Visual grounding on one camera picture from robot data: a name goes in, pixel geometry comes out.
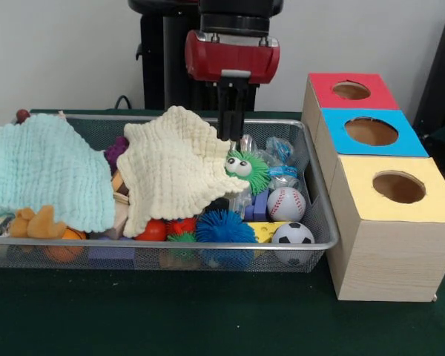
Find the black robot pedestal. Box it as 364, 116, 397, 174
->
128, 0, 285, 111

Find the green spiky toy with eyes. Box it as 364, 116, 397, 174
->
225, 148, 271, 196

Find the small soccer ball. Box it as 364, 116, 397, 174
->
271, 221, 316, 266

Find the orange plush toy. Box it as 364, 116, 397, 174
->
9, 205, 67, 239

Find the shallow metal mesh bin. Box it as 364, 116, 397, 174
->
0, 109, 340, 274

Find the purple rubber toy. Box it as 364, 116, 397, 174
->
103, 136, 131, 174

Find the wooden box with three holes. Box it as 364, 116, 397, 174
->
301, 72, 445, 302

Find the white baseball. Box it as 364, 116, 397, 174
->
266, 187, 307, 223

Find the blue spiky ball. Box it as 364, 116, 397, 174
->
195, 210, 259, 244

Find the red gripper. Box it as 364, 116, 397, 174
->
184, 30, 282, 142

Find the yellow cheese wedge toy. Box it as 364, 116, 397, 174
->
244, 221, 294, 244

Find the crumpled clear plastic bottle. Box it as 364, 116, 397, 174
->
265, 136, 307, 191

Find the black cable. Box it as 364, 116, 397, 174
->
114, 95, 134, 111

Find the cream waffle cloth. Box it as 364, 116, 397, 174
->
116, 105, 251, 238

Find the light blue waffle cloth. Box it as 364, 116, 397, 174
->
0, 113, 116, 234

